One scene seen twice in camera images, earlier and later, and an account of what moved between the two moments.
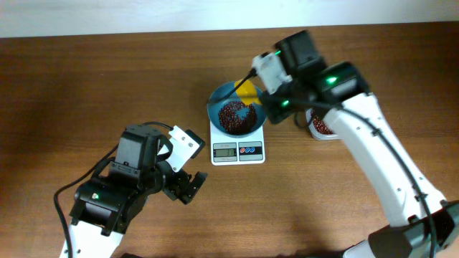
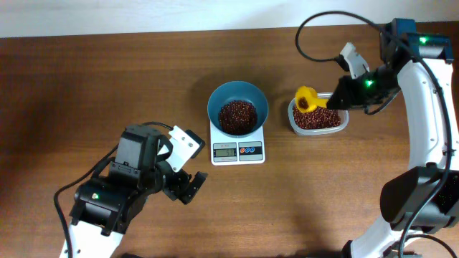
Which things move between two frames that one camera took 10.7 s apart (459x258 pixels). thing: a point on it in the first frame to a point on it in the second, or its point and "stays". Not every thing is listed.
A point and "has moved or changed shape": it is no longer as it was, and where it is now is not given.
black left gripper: (184, 185) stays
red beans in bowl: (237, 118) stays
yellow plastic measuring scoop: (247, 92) has moved or changed shape
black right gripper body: (274, 110) to (344, 93)
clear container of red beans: (318, 128) has moved or changed shape
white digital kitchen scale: (244, 150) stays
